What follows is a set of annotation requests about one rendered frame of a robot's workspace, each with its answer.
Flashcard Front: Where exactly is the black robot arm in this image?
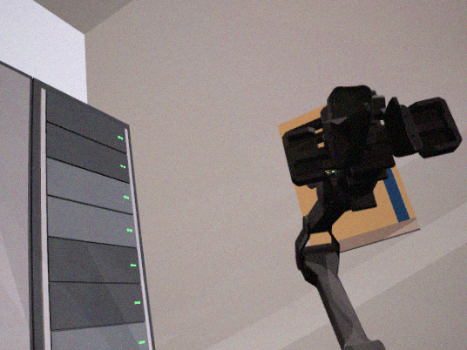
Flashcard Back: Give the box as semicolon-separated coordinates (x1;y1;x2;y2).
295;85;386;350

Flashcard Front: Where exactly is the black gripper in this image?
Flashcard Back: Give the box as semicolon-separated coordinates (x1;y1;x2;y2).
282;97;462;187

